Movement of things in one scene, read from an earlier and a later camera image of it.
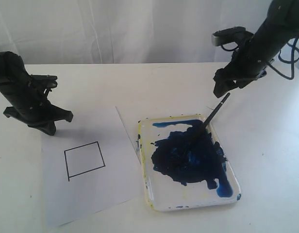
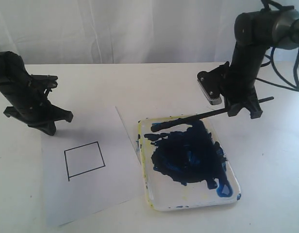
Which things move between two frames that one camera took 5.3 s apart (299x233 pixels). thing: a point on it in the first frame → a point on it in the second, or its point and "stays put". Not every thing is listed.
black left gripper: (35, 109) stays put
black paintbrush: (203, 127) → (230, 107)
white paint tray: (185, 166) stays put
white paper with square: (90, 165) stays put
